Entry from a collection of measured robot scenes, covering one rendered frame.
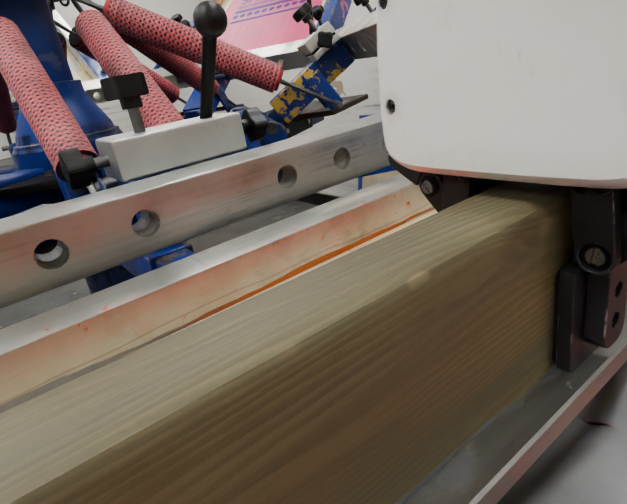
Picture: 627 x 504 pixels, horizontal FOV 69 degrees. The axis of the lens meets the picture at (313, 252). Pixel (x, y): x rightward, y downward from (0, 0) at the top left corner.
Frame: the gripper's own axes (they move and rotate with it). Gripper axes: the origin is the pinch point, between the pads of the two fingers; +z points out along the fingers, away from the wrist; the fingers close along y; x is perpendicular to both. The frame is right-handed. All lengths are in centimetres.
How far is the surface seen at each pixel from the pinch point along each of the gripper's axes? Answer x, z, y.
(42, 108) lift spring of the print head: -7, -10, -56
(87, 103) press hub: 4, -10, -85
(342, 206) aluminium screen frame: 8.5, 2.2, -21.7
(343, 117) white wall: 200, 27, -246
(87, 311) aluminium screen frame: -13.1, 2.3, -21.4
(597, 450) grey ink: -1.2, 5.1, 3.1
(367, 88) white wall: 200, 9, -218
